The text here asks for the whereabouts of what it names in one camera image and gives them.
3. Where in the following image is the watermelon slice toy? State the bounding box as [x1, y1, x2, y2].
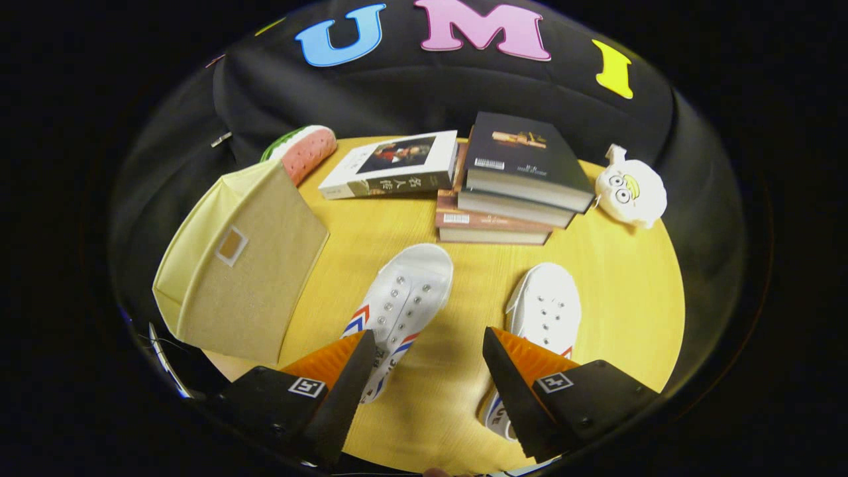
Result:
[260, 125, 337, 187]

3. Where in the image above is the bright screen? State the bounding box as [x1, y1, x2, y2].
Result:
[147, 323, 193, 398]

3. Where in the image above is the black cover book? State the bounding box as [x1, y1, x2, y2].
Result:
[462, 111, 595, 214]

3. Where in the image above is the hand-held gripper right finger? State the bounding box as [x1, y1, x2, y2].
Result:
[482, 326, 660, 463]

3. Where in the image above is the beige fabric storage box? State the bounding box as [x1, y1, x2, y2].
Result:
[152, 158, 331, 365]

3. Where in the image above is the white portrait cover book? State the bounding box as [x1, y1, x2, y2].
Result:
[318, 130, 459, 200]

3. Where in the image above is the white striped canvas shoe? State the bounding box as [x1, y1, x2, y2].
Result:
[341, 243, 454, 405]
[480, 262, 582, 441]

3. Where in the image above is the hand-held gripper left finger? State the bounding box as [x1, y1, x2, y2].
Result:
[212, 330, 377, 468]

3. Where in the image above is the white plush toy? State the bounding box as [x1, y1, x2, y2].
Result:
[594, 144, 668, 230]

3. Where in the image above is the dark thick book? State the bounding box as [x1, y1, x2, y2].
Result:
[457, 185, 576, 229]

